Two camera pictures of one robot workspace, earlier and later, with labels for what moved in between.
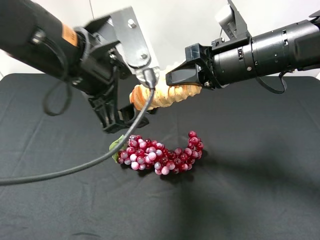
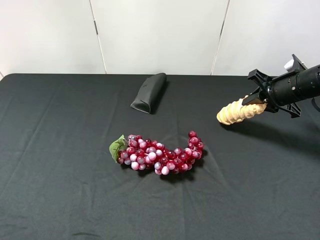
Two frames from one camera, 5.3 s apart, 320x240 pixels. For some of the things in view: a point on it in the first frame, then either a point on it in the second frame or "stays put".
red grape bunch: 141,153 stays put
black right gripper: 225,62 -> 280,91
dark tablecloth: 257,177 stays put
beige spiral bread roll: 163,94 -> 234,111
